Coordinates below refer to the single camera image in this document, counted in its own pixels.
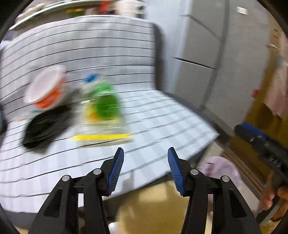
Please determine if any pink plastic bag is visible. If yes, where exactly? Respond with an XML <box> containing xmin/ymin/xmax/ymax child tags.
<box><xmin>198</xmin><ymin>156</ymin><xmax>242</xmax><ymax>187</ymax></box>

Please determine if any grey refrigerator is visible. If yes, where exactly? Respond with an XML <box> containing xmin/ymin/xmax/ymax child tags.
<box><xmin>146</xmin><ymin>1</ymin><xmax>270</xmax><ymax>128</ymax></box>

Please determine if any black plastic bag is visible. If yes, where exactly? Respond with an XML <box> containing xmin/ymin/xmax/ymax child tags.
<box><xmin>22</xmin><ymin>105</ymin><xmax>73</xmax><ymax>150</ymax></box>

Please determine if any yellow clear snack wrapper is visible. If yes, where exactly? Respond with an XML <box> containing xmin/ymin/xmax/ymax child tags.
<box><xmin>70</xmin><ymin>100</ymin><xmax>132</xmax><ymax>145</ymax></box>

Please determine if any green tea bottle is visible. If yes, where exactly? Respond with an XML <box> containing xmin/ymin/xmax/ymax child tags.
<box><xmin>90</xmin><ymin>81</ymin><xmax>119</xmax><ymax>120</ymax></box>

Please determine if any orange white paper bowl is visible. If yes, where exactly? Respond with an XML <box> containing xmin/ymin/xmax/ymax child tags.
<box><xmin>23</xmin><ymin>65</ymin><xmax>68</xmax><ymax>110</ymax></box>

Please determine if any white black grid cloth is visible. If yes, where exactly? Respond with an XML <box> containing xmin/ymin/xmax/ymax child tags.
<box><xmin>1</xmin><ymin>16</ymin><xmax>218</xmax><ymax>213</ymax></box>

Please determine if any blue white milk carton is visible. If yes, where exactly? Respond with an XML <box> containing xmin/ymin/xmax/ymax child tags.
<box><xmin>81</xmin><ymin>73</ymin><xmax>101</xmax><ymax>92</ymax></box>

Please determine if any white wall shelf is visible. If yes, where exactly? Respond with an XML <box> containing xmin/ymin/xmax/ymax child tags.
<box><xmin>9</xmin><ymin>1</ymin><xmax>108</xmax><ymax>30</ymax></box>

